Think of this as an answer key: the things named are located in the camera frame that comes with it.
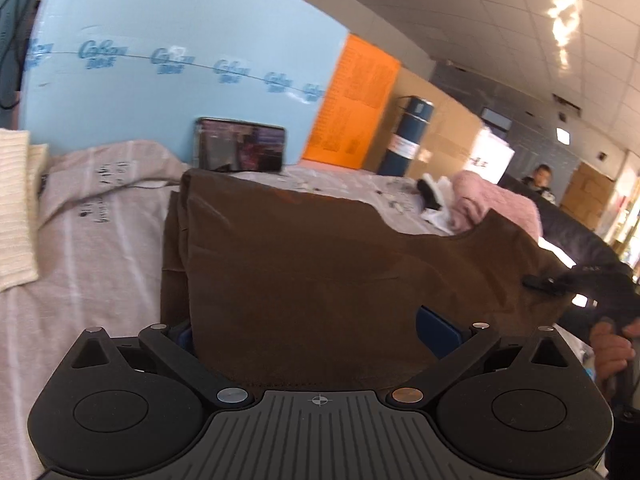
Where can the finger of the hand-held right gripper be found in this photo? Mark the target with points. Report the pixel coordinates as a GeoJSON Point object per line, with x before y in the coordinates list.
{"type": "Point", "coordinates": [545, 285]}

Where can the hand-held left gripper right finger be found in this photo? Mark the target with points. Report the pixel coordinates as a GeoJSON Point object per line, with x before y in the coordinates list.
{"type": "Point", "coordinates": [440, 335]}

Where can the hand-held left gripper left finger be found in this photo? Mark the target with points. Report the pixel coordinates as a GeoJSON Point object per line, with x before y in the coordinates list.
{"type": "Point", "coordinates": [182, 336]}

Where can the brown garment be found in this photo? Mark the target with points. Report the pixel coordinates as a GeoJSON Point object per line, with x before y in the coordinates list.
{"type": "Point", "coordinates": [325, 280]}

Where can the person's right hand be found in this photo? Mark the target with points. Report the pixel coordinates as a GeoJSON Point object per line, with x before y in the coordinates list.
{"type": "Point", "coordinates": [607, 355]}

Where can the black leather sofa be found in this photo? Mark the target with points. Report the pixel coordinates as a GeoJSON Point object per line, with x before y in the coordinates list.
{"type": "Point", "coordinates": [575, 230]}

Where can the pink knitted sweater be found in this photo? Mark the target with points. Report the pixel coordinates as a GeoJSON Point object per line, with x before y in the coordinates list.
{"type": "Point", "coordinates": [500, 200]}

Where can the stack of cardboard boxes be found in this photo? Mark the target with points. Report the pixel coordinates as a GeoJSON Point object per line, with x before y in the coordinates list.
{"type": "Point", "coordinates": [590, 195]}

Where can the pale pink printed shirt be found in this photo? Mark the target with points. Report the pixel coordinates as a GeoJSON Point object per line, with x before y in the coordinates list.
{"type": "Point", "coordinates": [100, 260]}

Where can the white folded garment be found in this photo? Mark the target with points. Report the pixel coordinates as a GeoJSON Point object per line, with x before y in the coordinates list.
{"type": "Point", "coordinates": [442, 217]}

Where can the white tote bag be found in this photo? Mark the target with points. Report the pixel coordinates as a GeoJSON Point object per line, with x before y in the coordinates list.
{"type": "Point", "coordinates": [492, 157]}

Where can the ceiling lamp panel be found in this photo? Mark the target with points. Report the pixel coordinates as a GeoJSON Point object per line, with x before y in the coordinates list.
{"type": "Point", "coordinates": [563, 136]}

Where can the printed blanket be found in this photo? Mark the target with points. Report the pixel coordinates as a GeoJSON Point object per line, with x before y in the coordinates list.
{"type": "Point", "coordinates": [350, 187]}

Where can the black smartphone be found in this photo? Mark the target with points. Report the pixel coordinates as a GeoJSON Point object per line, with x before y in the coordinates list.
{"type": "Point", "coordinates": [240, 145]}

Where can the dark blue vacuum bottle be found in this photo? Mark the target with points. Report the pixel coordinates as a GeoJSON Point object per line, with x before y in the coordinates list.
{"type": "Point", "coordinates": [407, 135]}

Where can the cream knitted sweater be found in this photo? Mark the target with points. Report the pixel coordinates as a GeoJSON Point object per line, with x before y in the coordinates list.
{"type": "Point", "coordinates": [15, 210]}

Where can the orange board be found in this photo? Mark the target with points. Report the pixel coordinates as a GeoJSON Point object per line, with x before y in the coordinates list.
{"type": "Point", "coordinates": [355, 105]}

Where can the light blue foam board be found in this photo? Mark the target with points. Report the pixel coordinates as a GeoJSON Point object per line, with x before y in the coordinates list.
{"type": "Point", "coordinates": [175, 25]}

